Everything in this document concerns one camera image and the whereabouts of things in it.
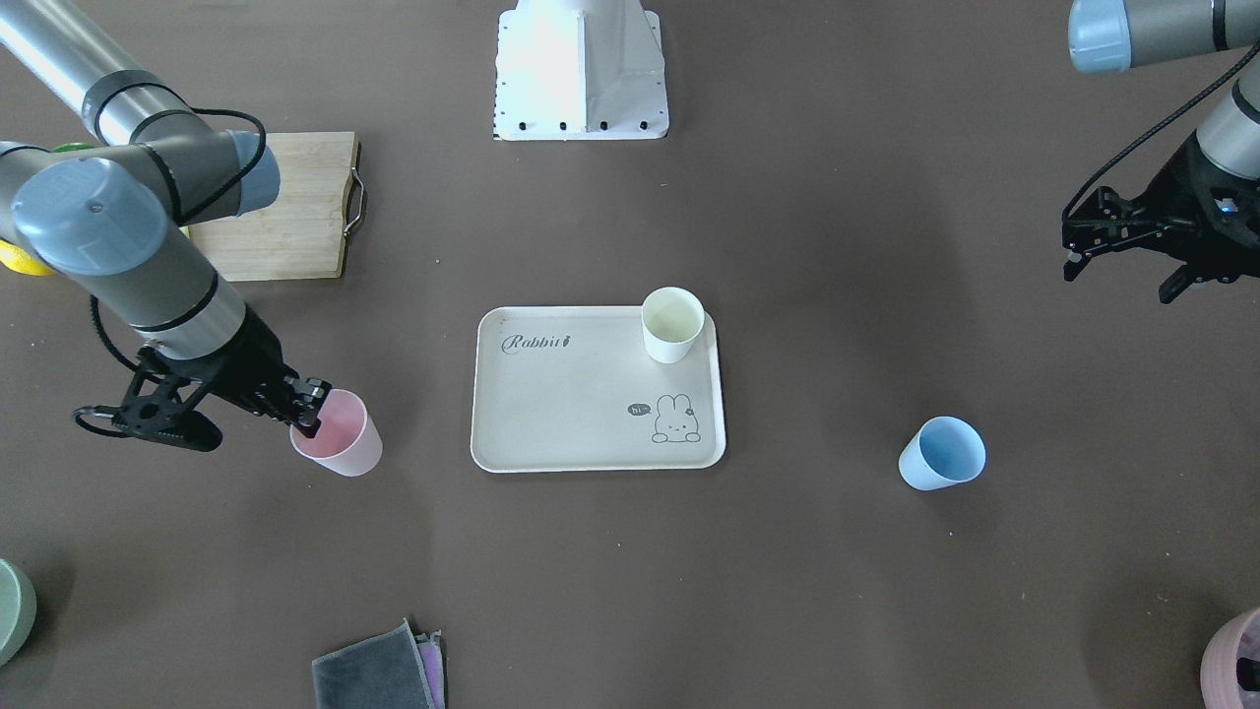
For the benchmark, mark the grey folded cloth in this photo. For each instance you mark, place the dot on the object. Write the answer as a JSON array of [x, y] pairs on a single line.
[[397, 669]]

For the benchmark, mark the green bowl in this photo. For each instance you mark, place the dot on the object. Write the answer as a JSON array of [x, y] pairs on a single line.
[[18, 609]]

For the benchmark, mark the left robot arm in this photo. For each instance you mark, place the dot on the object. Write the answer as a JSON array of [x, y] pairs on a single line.
[[1113, 37]]

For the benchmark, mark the pink bowl with ice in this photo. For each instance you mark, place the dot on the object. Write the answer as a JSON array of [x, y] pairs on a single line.
[[1228, 673]]

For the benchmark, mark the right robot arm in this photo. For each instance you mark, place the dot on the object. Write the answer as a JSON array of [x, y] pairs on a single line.
[[111, 219]]

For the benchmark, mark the blue cup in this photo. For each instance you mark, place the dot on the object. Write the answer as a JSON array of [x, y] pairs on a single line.
[[945, 451]]

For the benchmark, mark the cream rabbit tray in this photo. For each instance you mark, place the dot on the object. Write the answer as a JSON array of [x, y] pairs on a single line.
[[572, 388]]

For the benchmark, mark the green lime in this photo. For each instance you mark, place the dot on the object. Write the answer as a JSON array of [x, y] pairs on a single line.
[[75, 146]]

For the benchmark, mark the cream cup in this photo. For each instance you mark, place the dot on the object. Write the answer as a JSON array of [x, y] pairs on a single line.
[[672, 319]]

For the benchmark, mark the pink cup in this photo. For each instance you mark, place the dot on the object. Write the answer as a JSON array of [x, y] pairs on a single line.
[[347, 442]]

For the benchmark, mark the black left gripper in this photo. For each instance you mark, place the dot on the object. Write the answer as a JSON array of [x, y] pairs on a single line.
[[1184, 187]]

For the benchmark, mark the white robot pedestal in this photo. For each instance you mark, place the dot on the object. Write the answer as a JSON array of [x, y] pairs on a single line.
[[579, 71]]

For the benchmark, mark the wooden cutting board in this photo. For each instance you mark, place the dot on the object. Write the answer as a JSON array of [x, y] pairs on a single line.
[[303, 234]]

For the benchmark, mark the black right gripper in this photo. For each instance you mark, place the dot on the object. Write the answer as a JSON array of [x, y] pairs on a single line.
[[248, 361]]

